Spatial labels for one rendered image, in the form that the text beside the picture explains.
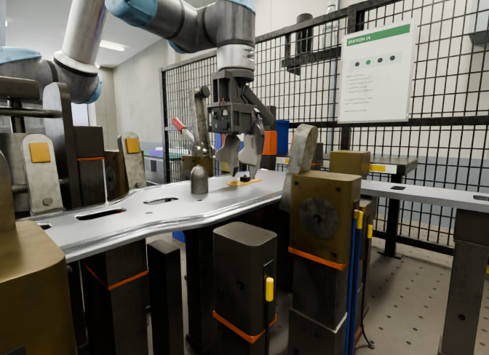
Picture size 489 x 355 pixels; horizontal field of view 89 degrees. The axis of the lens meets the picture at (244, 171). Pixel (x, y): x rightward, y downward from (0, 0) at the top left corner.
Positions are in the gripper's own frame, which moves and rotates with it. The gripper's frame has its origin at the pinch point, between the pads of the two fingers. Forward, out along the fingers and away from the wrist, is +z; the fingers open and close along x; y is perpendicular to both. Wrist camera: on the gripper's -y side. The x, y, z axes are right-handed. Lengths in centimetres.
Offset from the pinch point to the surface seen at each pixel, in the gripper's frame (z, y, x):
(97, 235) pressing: 1.9, 32.0, 7.7
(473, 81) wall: -49, -252, 36
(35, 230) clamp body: -2.7, 37.9, 16.1
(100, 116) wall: -63, -284, -890
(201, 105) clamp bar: -15.2, -1.4, -15.3
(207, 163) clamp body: -0.8, -0.7, -13.0
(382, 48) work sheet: -35, -55, 12
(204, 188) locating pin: 1.1, 12.7, 1.6
